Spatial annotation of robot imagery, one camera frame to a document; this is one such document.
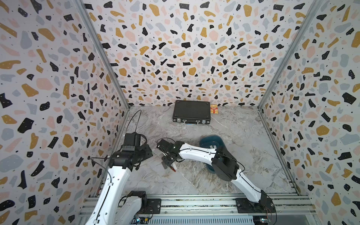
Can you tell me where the small yellow red box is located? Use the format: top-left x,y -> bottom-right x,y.
210,104 -> 218,114

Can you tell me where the black briefcase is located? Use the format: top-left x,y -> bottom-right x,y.
172,100 -> 211,124

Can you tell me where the teal plastic storage box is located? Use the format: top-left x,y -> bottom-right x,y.
199,135 -> 227,174

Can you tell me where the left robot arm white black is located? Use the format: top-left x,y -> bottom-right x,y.
86,132 -> 152,225

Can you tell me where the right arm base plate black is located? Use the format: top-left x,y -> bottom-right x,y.
235,197 -> 276,213

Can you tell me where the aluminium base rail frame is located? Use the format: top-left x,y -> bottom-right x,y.
77,193 -> 320,225

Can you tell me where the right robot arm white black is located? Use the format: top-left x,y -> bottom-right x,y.
157,139 -> 276,213

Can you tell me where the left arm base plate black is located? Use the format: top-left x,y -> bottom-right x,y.
120,198 -> 162,215

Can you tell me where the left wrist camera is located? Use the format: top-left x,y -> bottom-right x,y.
123,132 -> 141,146

